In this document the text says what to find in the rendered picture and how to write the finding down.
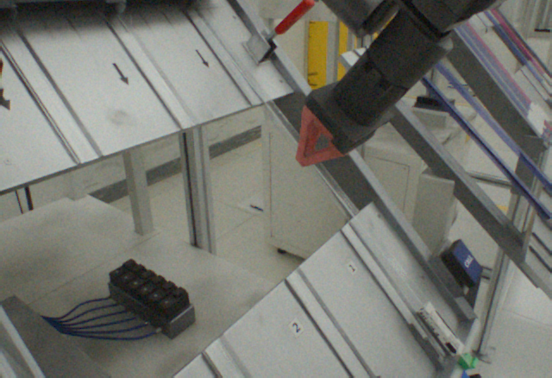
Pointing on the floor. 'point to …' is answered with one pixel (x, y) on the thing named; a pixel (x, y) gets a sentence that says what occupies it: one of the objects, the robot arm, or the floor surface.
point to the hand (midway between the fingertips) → (306, 156)
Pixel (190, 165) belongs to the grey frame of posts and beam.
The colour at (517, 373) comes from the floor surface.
